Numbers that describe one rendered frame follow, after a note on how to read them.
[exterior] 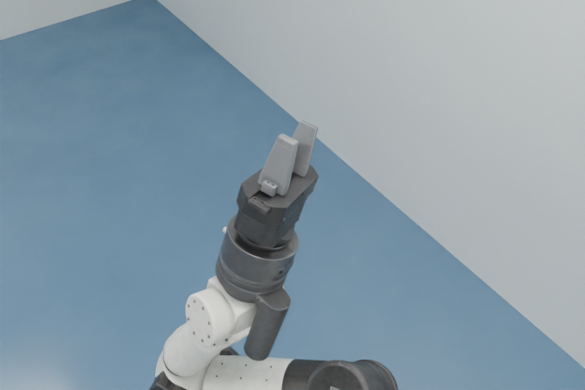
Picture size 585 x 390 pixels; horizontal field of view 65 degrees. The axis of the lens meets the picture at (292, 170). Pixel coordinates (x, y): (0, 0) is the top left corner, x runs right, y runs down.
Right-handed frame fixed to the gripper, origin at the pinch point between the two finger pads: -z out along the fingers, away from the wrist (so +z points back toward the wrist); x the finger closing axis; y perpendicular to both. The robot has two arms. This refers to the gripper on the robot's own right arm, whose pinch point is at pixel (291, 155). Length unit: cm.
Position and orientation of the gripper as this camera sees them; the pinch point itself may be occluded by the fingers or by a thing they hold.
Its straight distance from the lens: 48.9
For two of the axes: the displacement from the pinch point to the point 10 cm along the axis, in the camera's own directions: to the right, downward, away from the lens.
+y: -8.6, -4.4, 2.4
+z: -2.9, 8.3, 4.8
